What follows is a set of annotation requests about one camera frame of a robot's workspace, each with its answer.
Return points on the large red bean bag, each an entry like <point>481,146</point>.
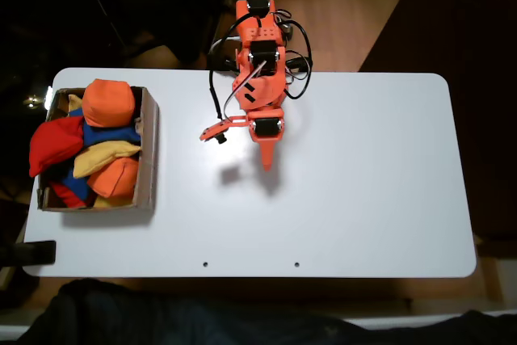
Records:
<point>54,145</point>

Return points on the brown cardboard box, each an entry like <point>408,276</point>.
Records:
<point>147,151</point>

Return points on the blue bean bag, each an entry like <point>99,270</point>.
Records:
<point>113,135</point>
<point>78,183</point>

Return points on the large orange bean bag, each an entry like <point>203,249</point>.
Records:
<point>108,102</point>

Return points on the large yellow bean bag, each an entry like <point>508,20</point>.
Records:
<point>101,157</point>

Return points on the small red bean bag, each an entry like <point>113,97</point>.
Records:
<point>66,195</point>

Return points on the person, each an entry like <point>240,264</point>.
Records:
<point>202,321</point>

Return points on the black table clamp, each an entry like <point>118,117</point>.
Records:
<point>38,253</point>

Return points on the wooden table leg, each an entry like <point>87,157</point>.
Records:
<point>490,276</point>

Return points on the orange camera mount with camera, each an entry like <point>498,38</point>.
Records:
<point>216,131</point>

